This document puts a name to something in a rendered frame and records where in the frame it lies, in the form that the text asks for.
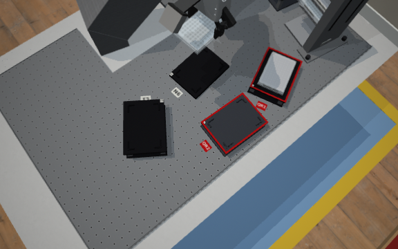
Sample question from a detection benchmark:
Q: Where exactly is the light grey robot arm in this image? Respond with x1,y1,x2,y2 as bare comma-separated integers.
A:
159,0,201,33

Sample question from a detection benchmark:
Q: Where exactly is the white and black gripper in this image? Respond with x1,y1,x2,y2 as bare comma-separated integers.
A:
188,0,236,39

